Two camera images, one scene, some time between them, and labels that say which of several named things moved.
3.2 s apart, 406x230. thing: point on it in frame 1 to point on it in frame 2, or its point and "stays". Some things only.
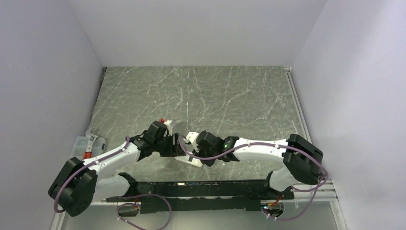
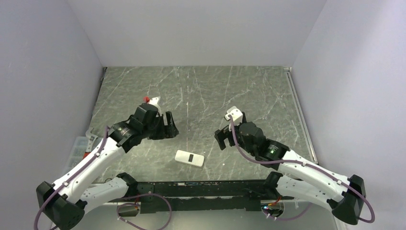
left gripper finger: x=180 y=152 to x=170 y=130
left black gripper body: x=165 y=146 to x=153 y=132
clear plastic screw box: x=81 y=144 stays
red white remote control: x=195 y=162 stays
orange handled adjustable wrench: x=87 y=154 stays
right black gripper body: x=203 y=152 to x=237 y=135
